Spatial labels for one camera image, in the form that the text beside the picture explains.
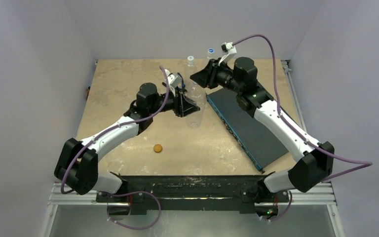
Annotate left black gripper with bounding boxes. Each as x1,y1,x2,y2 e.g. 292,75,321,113
149,86,199,117

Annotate clear plastic bottle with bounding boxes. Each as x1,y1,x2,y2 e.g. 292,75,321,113
202,50,216,67

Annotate orange bottle cap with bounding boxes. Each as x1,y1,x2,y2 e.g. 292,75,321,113
153,144,163,153

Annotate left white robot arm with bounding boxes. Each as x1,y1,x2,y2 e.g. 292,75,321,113
54,82,200,202

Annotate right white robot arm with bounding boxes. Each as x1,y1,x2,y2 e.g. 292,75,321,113
190,57,335,201

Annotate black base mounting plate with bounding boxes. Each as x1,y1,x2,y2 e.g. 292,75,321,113
96,175,289,218

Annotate blue handled pliers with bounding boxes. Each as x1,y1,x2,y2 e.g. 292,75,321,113
179,76,187,93

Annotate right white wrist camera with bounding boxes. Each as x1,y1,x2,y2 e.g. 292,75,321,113
218,42,237,66

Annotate dark network switch box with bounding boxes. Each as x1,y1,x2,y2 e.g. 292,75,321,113
206,89,288,174

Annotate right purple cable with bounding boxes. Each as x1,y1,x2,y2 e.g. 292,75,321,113
233,34,373,182

